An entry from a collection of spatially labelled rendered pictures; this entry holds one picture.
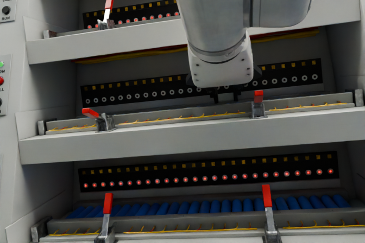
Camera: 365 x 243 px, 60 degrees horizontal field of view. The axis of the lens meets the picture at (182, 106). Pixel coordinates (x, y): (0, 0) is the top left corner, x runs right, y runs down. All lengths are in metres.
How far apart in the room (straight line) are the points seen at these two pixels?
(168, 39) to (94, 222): 0.36
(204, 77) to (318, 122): 0.19
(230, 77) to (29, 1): 0.44
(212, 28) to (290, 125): 0.21
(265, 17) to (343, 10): 0.25
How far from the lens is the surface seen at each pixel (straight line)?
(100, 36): 0.63
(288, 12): 0.37
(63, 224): 0.66
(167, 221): 0.59
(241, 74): 0.51
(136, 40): 0.60
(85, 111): 0.52
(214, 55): 0.43
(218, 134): 0.51
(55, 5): 0.83
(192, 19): 0.38
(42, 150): 0.62
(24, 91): 0.67
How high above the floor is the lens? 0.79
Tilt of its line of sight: 14 degrees up
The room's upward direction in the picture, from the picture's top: 3 degrees counter-clockwise
